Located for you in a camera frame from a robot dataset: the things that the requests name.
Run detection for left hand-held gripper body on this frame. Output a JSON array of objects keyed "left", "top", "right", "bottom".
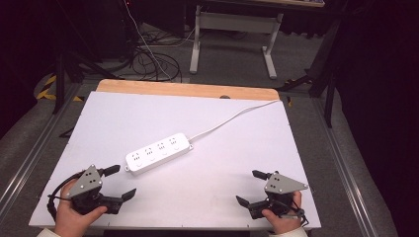
[{"left": 65, "top": 163, "right": 125, "bottom": 216}]

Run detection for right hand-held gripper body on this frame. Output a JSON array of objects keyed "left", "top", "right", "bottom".
[{"left": 247, "top": 171, "right": 309, "bottom": 221}]

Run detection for white power strip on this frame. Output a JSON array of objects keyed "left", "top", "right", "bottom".
[{"left": 125, "top": 132, "right": 195, "bottom": 176}]

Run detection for person's right hand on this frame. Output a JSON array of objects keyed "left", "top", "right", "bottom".
[{"left": 261, "top": 191, "right": 304, "bottom": 235}]

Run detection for person's left hand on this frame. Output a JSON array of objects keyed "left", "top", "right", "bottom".
[{"left": 53, "top": 179, "right": 109, "bottom": 237}]

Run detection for white foam board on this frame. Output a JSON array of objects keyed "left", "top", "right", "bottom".
[{"left": 29, "top": 91, "right": 322, "bottom": 230}]

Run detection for black metal stand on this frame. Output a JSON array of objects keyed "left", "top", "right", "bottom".
[
  {"left": 52, "top": 48, "right": 125, "bottom": 115},
  {"left": 278, "top": 19, "right": 340, "bottom": 127}
]

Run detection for yellow black hazard tape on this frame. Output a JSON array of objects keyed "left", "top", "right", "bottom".
[{"left": 35, "top": 74, "right": 85, "bottom": 103}]

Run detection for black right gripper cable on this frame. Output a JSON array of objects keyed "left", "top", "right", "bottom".
[{"left": 280, "top": 197, "right": 310, "bottom": 228}]

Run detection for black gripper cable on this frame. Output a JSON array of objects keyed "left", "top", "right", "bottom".
[
  {"left": 280, "top": 197, "right": 310, "bottom": 228},
  {"left": 46, "top": 171, "right": 87, "bottom": 222}
]

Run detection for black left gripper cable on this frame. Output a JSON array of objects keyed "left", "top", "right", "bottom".
[{"left": 46, "top": 171, "right": 87, "bottom": 222}]

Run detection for aluminium floor rail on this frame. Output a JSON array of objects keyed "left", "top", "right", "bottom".
[
  {"left": 0, "top": 82, "right": 83, "bottom": 218},
  {"left": 310, "top": 97, "right": 379, "bottom": 237}
]

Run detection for white power strip cord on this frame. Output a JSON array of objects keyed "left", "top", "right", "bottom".
[{"left": 188, "top": 99, "right": 281, "bottom": 143}]

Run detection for black floor cable bundle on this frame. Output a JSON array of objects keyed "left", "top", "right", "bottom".
[{"left": 129, "top": 29, "right": 184, "bottom": 83}]

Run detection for thin white floor cable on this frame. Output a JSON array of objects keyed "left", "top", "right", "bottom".
[{"left": 123, "top": 0, "right": 197, "bottom": 82}]

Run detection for white desk frame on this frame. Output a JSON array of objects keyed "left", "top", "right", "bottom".
[{"left": 189, "top": 0, "right": 327, "bottom": 80}]

